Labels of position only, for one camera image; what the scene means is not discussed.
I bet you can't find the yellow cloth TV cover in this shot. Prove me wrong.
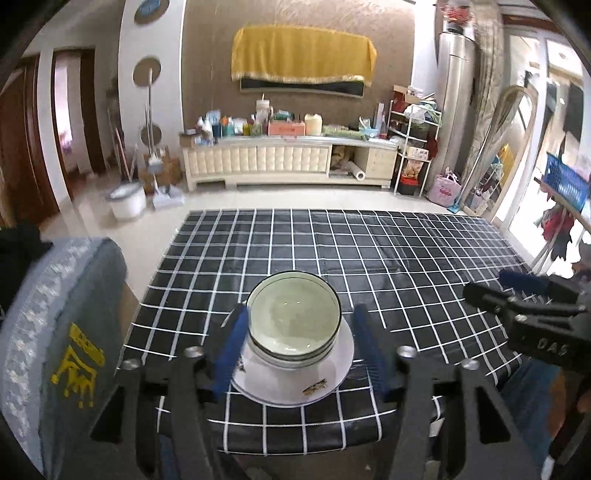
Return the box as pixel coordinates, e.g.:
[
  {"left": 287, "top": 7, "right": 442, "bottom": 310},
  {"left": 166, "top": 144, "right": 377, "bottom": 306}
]
[{"left": 230, "top": 25, "right": 378, "bottom": 86}]

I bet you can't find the dark wooden door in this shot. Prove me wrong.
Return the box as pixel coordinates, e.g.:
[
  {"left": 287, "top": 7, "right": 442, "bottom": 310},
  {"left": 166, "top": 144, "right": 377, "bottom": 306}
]
[{"left": 1, "top": 55, "right": 59, "bottom": 226}]

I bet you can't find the blue plastic basket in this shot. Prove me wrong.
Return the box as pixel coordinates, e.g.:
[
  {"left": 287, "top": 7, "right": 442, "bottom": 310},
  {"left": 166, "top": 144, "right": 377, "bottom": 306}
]
[{"left": 542, "top": 153, "right": 590, "bottom": 212}]

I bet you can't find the black garment on sofa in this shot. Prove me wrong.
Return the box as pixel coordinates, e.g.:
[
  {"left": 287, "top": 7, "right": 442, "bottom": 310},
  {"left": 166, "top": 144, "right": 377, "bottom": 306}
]
[{"left": 0, "top": 223, "right": 53, "bottom": 313}]

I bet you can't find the cream tufted TV cabinet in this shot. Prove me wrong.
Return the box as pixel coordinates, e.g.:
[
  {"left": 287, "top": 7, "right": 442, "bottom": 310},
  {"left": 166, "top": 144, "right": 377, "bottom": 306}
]
[{"left": 180, "top": 136, "right": 397, "bottom": 191}]

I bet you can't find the patterned grey-green bowl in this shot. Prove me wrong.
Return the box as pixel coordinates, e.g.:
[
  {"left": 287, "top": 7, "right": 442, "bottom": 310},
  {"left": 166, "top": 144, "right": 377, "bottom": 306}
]
[{"left": 245, "top": 271, "right": 342, "bottom": 370}]

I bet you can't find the white mop bucket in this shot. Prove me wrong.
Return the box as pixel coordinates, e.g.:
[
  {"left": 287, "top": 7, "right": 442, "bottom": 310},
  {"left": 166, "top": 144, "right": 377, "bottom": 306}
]
[{"left": 106, "top": 181, "right": 146, "bottom": 221}]

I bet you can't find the pink box on cabinet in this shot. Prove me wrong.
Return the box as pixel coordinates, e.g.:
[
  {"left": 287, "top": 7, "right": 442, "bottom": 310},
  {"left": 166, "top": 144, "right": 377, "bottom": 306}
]
[{"left": 267, "top": 120, "right": 305, "bottom": 137}]

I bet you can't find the white paper roll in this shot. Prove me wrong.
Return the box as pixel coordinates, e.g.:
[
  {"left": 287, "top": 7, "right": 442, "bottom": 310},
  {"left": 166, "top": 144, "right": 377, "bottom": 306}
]
[{"left": 346, "top": 161, "right": 366, "bottom": 182}]

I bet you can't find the black white checked tablecloth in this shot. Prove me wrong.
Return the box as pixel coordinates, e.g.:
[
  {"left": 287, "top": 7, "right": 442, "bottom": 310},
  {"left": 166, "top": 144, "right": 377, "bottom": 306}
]
[{"left": 122, "top": 209, "right": 527, "bottom": 456}]

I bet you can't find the tall standing air conditioner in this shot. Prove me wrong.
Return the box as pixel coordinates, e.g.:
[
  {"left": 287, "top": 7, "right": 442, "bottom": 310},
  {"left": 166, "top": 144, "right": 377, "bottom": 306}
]
[{"left": 434, "top": 32, "right": 476, "bottom": 173}]

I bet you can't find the white dustpan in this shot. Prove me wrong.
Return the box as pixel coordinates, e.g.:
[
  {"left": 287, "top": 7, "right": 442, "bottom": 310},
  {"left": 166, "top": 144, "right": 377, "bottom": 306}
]
[{"left": 152, "top": 185, "right": 185, "bottom": 210}]

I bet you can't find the white metal shelf rack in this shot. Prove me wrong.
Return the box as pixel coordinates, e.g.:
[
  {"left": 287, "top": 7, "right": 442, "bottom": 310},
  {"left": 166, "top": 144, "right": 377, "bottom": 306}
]
[{"left": 387, "top": 92, "right": 443, "bottom": 197}]

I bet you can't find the grey embroidered sofa cushion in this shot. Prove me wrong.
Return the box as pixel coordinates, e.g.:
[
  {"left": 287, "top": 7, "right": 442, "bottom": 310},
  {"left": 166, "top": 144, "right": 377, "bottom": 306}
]
[{"left": 1, "top": 238, "right": 127, "bottom": 479}]

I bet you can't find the pink shopping bag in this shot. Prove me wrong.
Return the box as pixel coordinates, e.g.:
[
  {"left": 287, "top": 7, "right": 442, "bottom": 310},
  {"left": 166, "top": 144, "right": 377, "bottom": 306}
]
[{"left": 427, "top": 172, "right": 462, "bottom": 207}]

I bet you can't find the floral white plate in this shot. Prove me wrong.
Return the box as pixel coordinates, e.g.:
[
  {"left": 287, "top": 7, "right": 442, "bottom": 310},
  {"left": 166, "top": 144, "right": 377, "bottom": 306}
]
[{"left": 231, "top": 309, "right": 355, "bottom": 408}]

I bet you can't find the cream plastic jug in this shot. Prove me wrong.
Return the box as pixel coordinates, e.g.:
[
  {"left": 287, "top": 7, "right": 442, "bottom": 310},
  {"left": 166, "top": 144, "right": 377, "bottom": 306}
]
[{"left": 304, "top": 114, "right": 322, "bottom": 136}]

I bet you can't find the cardboard box on floor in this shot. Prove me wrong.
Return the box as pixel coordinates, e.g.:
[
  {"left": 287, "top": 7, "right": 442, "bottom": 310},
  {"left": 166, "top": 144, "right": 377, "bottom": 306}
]
[{"left": 138, "top": 157, "right": 183, "bottom": 195}]

